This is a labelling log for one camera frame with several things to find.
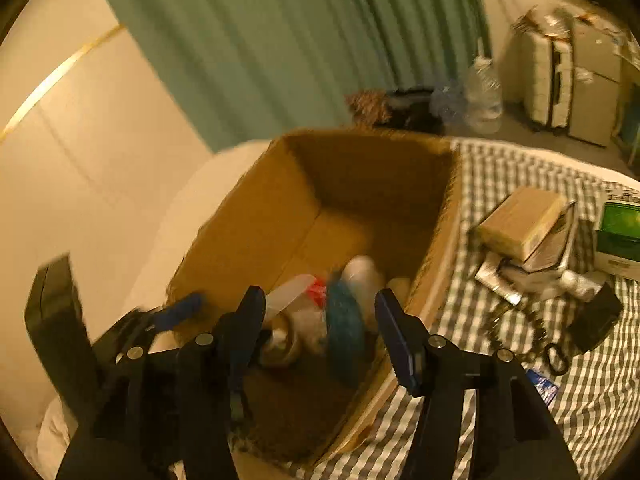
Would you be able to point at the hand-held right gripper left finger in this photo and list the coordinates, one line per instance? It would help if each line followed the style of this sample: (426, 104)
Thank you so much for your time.
(247, 330)

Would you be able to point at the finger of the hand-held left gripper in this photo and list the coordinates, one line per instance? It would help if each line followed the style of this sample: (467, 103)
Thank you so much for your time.
(180, 307)

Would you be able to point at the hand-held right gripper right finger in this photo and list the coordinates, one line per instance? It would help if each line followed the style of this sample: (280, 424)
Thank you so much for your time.
(397, 342)

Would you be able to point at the large cardboard box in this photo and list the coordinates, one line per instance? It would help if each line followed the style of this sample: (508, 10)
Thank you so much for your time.
(280, 210)

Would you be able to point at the teal brush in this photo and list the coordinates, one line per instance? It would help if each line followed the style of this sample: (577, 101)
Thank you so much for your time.
(345, 330)

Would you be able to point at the white bottle with red label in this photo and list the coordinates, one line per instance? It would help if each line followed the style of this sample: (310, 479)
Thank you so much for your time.
(292, 292)

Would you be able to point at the white round bottle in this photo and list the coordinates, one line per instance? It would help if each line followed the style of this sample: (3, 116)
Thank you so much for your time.
(362, 275)

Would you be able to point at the blue packet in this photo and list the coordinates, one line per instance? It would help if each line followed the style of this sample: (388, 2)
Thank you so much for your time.
(542, 385)

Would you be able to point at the black scissors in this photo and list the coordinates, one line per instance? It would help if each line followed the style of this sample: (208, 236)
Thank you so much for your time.
(555, 358)

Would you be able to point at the small closed cardboard box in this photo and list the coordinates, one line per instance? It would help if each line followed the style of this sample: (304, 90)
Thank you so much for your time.
(520, 220)

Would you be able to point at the black wallet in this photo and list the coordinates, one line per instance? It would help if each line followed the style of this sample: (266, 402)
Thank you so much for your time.
(595, 317)

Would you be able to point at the grey white checked blanket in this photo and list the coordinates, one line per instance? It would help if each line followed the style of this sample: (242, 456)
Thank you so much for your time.
(600, 400)

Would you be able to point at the black bag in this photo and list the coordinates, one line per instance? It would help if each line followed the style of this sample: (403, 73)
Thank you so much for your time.
(415, 110)

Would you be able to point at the brown woven basket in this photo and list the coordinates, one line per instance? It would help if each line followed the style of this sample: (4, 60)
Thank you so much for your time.
(367, 107)

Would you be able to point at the crumpled clear plastic bottle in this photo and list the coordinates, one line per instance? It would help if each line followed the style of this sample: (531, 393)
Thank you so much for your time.
(447, 102)

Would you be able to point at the green and white box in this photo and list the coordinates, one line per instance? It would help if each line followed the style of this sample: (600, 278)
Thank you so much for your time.
(617, 230)

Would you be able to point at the large clear water bottle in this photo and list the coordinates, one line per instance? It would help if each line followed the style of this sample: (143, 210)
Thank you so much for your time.
(482, 95)

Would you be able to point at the green curtain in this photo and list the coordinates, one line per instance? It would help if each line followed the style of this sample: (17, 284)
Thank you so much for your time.
(275, 35)

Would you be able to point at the white suitcase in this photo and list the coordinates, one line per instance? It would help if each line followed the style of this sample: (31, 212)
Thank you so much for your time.
(537, 75)

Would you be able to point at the beige small fridge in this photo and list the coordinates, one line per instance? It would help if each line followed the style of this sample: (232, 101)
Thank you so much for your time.
(595, 95)

